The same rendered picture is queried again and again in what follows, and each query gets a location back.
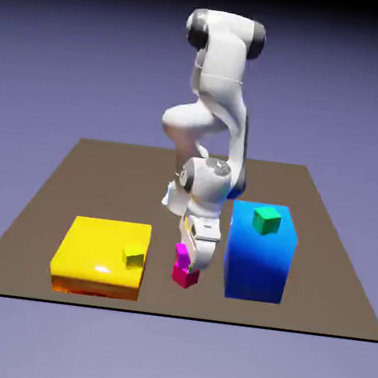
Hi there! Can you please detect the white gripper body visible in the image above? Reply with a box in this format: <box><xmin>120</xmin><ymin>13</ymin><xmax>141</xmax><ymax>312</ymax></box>
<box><xmin>174</xmin><ymin>220</ymin><xmax>221</xmax><ymax>274</ymax></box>

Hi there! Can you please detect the small pink cube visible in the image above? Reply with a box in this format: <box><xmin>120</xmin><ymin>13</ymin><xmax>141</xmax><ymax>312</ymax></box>
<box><xmin>170</xmin><ymin>262</ymin><xmax>201</xmax><ymax>291</ymax></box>

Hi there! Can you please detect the small green cube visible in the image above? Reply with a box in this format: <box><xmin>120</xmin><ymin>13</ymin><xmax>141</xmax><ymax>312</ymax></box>
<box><xmin>250</xmin><ymin>203</ymin><xmax>283</xmax><ymax>238</ymax></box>

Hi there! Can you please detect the small yellow cube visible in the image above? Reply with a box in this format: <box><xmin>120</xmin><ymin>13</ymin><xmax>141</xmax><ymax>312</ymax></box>
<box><xmin>120</xmin><ymin>242</ymin><xmax>147</xmax><ymax>271</ymax></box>

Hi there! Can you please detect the large blue box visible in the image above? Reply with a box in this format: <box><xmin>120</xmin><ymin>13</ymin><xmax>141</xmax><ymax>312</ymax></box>
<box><xmin>219</xmin><ymin>199</ymin><xmax>304</xmax><ymax>307</ymax></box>

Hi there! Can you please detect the large yellow box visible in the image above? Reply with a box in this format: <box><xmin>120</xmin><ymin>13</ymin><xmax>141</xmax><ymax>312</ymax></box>
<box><xmin>45</xmin><ymin>212</ymin><xmax>153</xmax><ymax>304</ymax></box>

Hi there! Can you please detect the small magenta cube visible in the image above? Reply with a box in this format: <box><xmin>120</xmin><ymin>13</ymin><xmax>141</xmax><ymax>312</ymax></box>
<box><xmin>172</xmin><ymin>242</ymin><xmax>193</xmax><ymax>272</ymax></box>

